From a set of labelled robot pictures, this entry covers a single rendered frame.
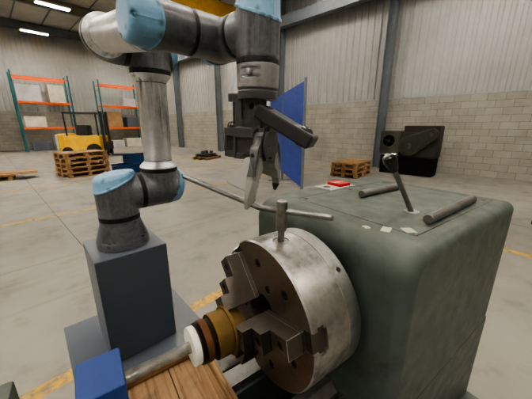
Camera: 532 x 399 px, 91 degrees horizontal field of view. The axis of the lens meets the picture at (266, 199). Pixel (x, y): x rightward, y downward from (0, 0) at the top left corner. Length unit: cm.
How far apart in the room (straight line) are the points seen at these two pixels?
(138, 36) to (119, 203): 51
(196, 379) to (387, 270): 51
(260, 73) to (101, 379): 52
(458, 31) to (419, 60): 113
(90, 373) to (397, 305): 51
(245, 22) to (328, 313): 50
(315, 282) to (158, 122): 66
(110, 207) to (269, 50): 63
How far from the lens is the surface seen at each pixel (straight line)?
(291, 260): 50
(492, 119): 1022
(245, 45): 49
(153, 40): 51
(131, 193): 88
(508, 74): 1034
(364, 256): 56
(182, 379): 78
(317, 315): 49
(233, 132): 49
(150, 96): 89
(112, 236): 90
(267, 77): 48
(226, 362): 82
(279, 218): 51
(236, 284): 57
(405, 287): 53
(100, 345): 115
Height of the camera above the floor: 146
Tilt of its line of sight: 16 degrees down
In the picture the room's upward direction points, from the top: straight up
